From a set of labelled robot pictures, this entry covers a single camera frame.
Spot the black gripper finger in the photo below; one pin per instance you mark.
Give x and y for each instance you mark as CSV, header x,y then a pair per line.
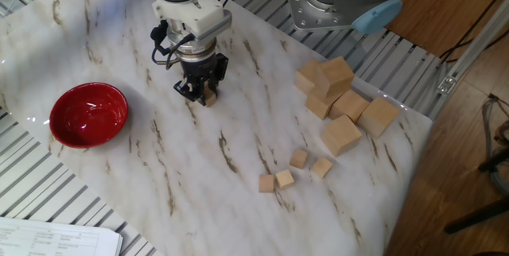
x,y
222,67
189,90

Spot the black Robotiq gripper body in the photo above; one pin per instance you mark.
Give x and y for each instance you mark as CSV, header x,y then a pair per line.
x,y
199,71

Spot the small wooden cube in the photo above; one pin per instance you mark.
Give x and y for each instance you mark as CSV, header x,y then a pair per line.
x,y
210,98
322,167
266,183
284,178
298,158

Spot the large wooden cube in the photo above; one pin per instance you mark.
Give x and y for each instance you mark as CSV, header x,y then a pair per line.
x,y
318,107
341,134
336,75
350,103
306,74
378,116

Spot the white printed paper stack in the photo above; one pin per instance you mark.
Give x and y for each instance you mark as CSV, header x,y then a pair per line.
x,y
47,240

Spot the white marble pattern board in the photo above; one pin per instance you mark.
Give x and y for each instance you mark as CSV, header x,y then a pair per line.
x,y
159,168

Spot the red bowl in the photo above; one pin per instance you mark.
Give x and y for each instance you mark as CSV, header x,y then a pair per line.
x,y
89,117

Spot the black chair base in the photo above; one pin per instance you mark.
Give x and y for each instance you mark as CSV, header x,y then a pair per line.
x,y
477,216

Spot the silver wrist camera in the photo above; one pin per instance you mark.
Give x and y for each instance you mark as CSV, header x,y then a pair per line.
x,y
214,31

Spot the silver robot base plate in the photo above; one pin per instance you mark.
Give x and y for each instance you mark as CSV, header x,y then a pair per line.
x,y
314,15

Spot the aluminium frame profile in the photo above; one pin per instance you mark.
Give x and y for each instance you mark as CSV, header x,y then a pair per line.
x,y
473,55

